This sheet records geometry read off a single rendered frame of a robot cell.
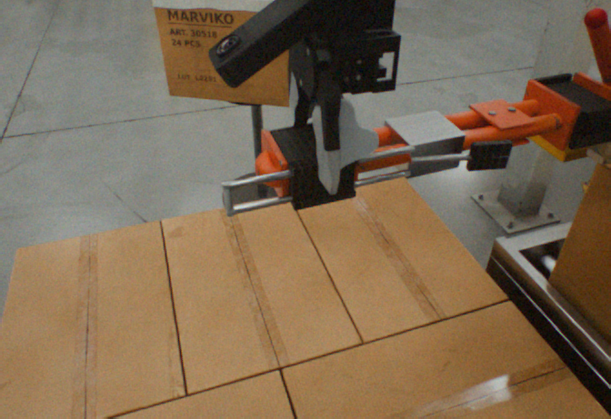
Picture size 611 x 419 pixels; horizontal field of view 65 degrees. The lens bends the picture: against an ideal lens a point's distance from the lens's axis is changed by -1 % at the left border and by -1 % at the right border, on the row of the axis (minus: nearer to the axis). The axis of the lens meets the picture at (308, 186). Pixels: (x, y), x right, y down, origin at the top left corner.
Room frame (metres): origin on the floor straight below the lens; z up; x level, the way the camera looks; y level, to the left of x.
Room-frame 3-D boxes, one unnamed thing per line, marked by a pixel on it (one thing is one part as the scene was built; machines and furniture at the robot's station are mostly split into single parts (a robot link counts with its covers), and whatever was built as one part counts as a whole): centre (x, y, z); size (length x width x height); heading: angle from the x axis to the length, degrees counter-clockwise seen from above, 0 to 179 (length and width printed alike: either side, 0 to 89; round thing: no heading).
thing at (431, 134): (0.48, -0.13, 1.20); 0.07 x 0.07 x 0.04; 20
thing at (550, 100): (0.55, -0.33, 1.20); 0.10 x 0.08 x 0.06; 20
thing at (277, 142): (0.44, 0.00, 1.20); 0.08 x 0.07 x 0.05; 110
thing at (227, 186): (0.41, -0.07, 1.20); 0.31 x 0.03 x 0.05; 110
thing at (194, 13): (1.94, 0.23, 0.82); 0.60 x 0.40 x 0.40; 78
